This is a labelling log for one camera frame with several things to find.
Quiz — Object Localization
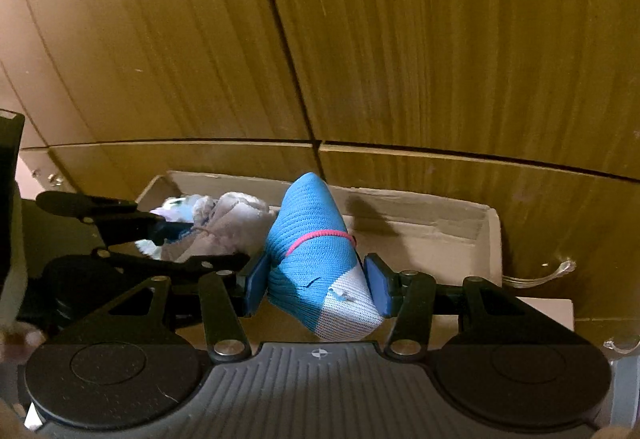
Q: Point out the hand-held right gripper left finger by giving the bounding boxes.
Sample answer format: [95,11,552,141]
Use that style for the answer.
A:
[46,252,274,364]

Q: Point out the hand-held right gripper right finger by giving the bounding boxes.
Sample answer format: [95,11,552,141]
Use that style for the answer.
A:
[364,253,598,361]

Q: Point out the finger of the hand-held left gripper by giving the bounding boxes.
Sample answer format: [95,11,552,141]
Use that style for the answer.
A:
[82,212,197,251]
[92,250,252,279]

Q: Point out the cardboard box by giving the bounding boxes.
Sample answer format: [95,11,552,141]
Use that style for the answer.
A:
[134,170,575,351]

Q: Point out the blue sock bundle pink band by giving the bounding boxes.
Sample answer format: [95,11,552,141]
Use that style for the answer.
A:
[264,172,386,342]

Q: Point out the pale grey fuzzy sock bundle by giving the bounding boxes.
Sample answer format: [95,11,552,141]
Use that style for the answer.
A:
[172,192,279,265]

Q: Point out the wooden wardrobe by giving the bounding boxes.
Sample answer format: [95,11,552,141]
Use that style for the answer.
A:
[0,0,640,370]

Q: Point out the clear plastic handle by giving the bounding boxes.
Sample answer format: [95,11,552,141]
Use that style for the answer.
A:
[602,338,640,355]
[502,259,576,288]

